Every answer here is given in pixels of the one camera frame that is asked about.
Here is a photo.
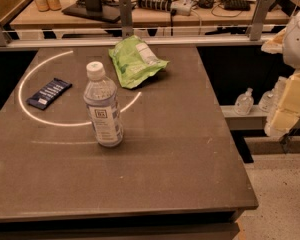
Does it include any right sanitizer pump bottle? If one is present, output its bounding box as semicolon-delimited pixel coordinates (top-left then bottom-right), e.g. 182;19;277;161
258;90;274;112

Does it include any sanitizer pump bottle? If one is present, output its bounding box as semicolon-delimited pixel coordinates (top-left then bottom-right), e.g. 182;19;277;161
258;90;274;112
234;88;254;116

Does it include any dark blue snack bar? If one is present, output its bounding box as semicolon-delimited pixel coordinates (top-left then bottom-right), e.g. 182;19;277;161
26;78;72;110

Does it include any black power adapter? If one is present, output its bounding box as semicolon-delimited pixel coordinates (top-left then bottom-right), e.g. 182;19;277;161
223;0;250;11

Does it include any black monitor stand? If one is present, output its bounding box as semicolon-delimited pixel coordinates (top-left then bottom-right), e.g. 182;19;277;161
62;0;132;26

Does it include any left sanitizer pump bottle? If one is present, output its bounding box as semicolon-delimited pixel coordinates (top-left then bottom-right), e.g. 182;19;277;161
234;88;254;116

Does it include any power strip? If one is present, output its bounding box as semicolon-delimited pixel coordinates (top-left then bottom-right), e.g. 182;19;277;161
137;0;193;16

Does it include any clear plastic water bottle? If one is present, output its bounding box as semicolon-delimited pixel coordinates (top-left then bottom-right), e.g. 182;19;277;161
83;61;123;147

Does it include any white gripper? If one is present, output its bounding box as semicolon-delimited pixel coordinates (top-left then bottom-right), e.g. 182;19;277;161
261;11;300;137

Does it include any green snack bag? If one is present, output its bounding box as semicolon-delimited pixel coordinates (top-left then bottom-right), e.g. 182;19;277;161
109;35;168;89

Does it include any metal rail frame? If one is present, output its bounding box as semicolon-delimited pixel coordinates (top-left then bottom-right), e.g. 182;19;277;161
0;0;288;50

